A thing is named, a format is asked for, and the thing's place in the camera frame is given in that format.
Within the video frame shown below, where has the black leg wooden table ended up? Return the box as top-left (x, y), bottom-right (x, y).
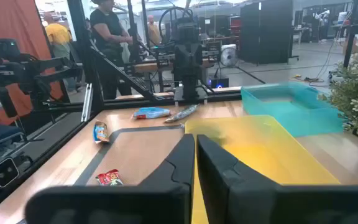
top-left (331, 21), bottom-right (358, 68)

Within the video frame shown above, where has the person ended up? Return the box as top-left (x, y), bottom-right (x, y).
top-left (44, 12), bottom-right (77, 94)
top-left (147, 14), bottom-right (163, 47)
top-left (89, 0), bottom-right (134, 100)

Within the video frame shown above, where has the black computer tower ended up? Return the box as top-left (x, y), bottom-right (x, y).
top-left (208, 74), bottom-right (229, 90)

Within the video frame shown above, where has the blue orange granola bar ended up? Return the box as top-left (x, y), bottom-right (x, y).
top-left (93, 120), bottom-right (111, 144)

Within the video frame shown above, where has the white floor fan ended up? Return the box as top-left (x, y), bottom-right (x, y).
top-left (219, 44), bottom-right (239, 68)

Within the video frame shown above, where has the red green granola bar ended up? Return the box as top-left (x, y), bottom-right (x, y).
top-left (95, 169), bottom-right (124, 187)

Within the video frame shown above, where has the wooden workbench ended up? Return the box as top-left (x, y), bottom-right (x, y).
top-left (132, 57), bottom-right (216, 94)

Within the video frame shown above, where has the green orange granola bar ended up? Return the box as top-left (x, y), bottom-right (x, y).
top-left (164, 104), bottom-right (200, 124)

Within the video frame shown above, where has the floor cable yellow plug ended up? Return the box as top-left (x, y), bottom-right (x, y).
top-left (292, 73), bottom-right (331, 88)

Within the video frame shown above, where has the yellow plastic tray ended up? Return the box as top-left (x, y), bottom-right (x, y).
top-left (184, 114), bottom-right (341, 224)

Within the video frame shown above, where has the black depth camera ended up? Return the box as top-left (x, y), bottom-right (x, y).
top-left (0, 155), bottom-right (21, 192)

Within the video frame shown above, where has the tall black cabinet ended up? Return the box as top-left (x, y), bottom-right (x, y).
top-left (239, 0), bottom-right (295, 65)

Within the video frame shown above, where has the orange curtain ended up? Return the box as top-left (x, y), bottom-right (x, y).
top-left (0, 0), bottom-right (62, 125)

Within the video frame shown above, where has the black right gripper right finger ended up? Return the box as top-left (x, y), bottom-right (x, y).
top-left (196, 134), bottom-right (281, 224)

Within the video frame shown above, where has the teal plastic tray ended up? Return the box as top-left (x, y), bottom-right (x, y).
top-left (240, 81), bottom-right (344, 138)

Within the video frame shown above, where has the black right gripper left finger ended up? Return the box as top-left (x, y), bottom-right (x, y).
top-left (138, 134), bottom-right (196, 187)

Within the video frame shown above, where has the red tool cabinet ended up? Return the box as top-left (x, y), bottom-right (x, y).
top-left (228, 15), bottom-right (242, 35)

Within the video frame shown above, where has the silver aluminium profile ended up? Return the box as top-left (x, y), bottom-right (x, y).
top-left (81, 83), bottom-right (94, 123)

